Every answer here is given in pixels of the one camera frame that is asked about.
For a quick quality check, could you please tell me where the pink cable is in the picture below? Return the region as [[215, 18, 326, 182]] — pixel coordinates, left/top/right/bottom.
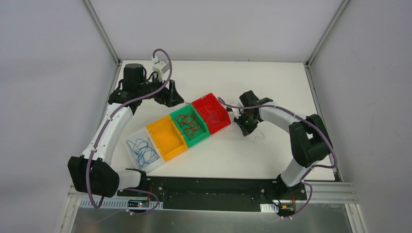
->
[[201, 100, 228, 127]]

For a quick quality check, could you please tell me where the blue cable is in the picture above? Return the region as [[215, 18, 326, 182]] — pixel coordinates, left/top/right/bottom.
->
[[126, 138, 159, 169]]

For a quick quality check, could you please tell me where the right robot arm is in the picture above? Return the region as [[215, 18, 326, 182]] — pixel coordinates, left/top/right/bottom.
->
[[234, 90, 336, 199]]

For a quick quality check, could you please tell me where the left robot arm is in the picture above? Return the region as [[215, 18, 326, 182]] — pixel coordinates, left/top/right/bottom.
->
[[68, 61, 184, 198]]

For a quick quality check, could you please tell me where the red plastic bin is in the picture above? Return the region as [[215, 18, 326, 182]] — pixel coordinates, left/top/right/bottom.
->
[[191, 93, 231, 134]]

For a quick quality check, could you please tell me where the green plastic bin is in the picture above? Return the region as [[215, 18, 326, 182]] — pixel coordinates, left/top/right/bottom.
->
[[170, 103, 210, 148]]

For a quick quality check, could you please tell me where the yellow plastic bin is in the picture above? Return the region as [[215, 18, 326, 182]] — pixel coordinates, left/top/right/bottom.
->
[[146, 115, 189, 161]]

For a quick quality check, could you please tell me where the clear plastic bin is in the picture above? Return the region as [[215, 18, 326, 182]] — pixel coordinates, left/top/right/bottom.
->
[[123, 127, 165, 172]]

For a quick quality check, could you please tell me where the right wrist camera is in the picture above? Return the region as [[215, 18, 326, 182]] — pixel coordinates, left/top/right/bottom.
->
[[226, 107, 241, 118]]

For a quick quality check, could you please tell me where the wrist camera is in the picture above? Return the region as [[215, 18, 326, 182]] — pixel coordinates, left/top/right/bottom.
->
[[226, 107, 241, 118], [152, 56, 170, 82]]

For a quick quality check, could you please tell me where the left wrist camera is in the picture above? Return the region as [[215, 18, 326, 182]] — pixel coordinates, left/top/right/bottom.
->
[[152, 56, 170, 82]]

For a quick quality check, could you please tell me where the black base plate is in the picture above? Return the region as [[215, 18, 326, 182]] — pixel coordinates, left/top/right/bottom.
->
[[117, 176, 308, 212]]

